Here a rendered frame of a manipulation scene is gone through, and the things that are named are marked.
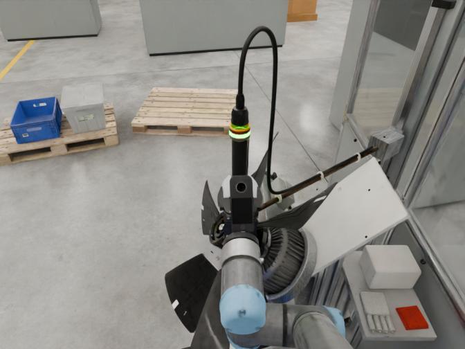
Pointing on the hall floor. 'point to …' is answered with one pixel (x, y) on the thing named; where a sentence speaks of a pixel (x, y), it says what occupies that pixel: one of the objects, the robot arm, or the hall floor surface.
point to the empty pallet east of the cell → (186, 111)
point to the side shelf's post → (356, 338)
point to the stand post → (325, 284)
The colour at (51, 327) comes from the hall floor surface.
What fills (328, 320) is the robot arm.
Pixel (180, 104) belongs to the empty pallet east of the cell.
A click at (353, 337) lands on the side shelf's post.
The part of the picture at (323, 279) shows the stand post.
